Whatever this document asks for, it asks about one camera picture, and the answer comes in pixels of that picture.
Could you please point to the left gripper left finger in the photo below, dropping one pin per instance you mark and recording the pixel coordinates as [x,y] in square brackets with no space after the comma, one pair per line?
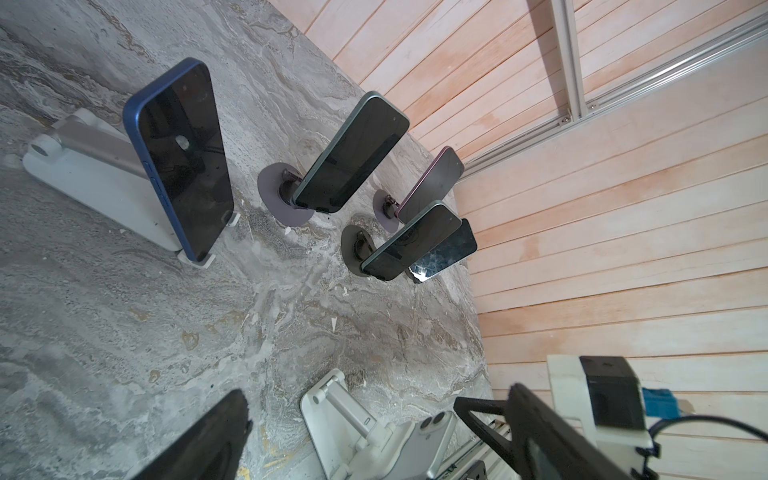
[211,448]

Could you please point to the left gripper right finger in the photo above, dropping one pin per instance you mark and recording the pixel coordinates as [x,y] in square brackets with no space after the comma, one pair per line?
[542,444]

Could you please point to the white folding phone stand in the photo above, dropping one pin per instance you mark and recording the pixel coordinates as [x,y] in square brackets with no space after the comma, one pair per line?
[349,441]

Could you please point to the black phone stand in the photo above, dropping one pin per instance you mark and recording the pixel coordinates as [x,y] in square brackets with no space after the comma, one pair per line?
[426,230]

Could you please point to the white phone front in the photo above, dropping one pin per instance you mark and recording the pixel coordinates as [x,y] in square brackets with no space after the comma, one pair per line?
[424,451]

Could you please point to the dark grey phone stand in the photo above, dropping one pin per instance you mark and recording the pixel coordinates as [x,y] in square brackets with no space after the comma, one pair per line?
[356,246]

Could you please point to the dark phone right stand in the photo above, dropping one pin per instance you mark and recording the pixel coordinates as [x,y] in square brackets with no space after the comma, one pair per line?
[456,247]

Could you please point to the grey round stand base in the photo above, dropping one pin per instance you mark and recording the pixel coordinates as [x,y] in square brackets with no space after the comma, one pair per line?
[276,184]

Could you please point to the round stand rear phone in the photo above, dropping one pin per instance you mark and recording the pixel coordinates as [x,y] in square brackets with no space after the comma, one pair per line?
[385,207]

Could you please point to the purple phone rear stand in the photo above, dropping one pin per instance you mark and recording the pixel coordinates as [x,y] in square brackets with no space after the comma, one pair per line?
[434,184]

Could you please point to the blue phone on white stand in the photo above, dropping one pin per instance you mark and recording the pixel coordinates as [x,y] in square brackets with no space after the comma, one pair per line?
[174,127]

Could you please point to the green phone on round stand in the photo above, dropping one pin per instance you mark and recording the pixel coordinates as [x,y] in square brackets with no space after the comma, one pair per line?
[367,136]

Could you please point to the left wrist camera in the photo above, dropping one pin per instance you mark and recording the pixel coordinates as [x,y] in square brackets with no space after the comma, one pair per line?
[604,395]

